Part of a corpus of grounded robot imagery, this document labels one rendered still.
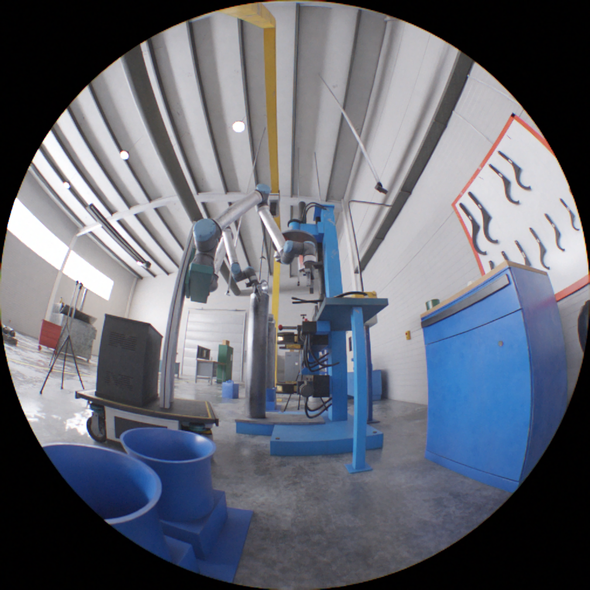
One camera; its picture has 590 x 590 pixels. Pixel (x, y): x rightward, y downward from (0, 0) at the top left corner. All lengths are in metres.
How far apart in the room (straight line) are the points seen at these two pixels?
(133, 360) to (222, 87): 6.93
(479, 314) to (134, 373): 1.81
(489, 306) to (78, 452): 1.40
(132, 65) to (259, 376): 6.38
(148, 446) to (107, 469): 0.27
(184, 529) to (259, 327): 1.89
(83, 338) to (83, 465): 8.43
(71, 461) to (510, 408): 1.33
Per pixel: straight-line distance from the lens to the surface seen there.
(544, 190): 2.24
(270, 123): 3.63
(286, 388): 1.90
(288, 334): 1.92
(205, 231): 1.36
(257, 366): 2.10
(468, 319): 1.10
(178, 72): 7.75
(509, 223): 2.35
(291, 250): 1.42
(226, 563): 0.77
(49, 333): 7.76
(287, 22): 6.64
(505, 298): 0.97
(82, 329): 8.92
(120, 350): 1.42
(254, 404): 2.13
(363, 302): 1.29
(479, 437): 1.14
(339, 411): 2.17
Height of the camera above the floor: 0.62
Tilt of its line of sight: 22 degrees up
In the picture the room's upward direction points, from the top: 1 degrees clockwise
